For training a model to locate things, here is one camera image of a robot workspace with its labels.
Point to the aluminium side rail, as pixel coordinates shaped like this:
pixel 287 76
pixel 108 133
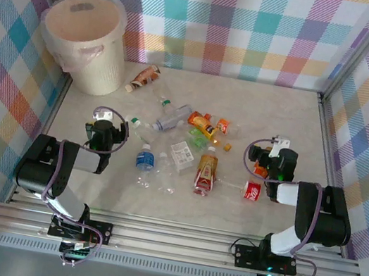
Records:
pixel 54 111
pixel 326 145

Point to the green label plastic bottle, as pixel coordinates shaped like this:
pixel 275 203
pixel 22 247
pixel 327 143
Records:
pixel 198 142

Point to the cream plastic bin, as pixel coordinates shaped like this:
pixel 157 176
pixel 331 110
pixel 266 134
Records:
pixel 99 73

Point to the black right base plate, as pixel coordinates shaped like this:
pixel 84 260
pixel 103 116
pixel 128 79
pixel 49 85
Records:
pixel 242 255

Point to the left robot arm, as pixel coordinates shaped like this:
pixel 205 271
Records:
pixel 38 176

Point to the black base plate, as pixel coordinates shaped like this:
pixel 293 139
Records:
pixel 103 232
pixel 242 255

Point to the brown label plastic bottle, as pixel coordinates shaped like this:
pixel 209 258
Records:
pixel 147 75

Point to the blue label water bottle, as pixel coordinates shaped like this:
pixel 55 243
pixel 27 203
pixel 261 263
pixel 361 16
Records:
pixel 145 159

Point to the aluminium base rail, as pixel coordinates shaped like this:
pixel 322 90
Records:
pixel 169 242

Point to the clear bottle white cap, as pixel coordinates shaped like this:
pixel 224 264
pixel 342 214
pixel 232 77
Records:
pixel 164 156

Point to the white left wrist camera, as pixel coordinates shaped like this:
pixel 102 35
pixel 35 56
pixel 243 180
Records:
pixel 103 115

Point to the orange bottle cap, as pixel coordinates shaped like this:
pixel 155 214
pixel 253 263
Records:
pixel 227 148

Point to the orange juice bottle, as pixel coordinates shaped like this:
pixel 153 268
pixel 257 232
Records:
pixel 197 119

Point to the pink plastic bin liner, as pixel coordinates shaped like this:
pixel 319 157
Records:
pixel 90 51

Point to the red gold label bottle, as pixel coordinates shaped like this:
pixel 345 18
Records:
pixel 205 174

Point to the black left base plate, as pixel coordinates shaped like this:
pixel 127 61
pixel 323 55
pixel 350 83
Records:
pixel 103 232

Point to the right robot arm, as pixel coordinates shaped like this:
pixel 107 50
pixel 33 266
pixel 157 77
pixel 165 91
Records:
pixel 330 221

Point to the small orange label bottle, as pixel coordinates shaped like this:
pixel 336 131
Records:
pixel 223 125

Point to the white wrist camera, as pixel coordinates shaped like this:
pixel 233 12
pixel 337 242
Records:
pixel 103 115
pixel 280 142

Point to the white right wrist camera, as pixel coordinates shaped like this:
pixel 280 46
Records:
pixel 280 142

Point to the orange crushed plastic bottle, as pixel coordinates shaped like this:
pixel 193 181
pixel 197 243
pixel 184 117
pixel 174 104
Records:
pixel 259 170

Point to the large clear bluish bottle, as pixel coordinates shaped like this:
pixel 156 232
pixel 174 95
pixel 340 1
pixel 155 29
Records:
pixel 174 116

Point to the small clear bottle green cap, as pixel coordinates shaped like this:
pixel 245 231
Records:
pixel 166 103

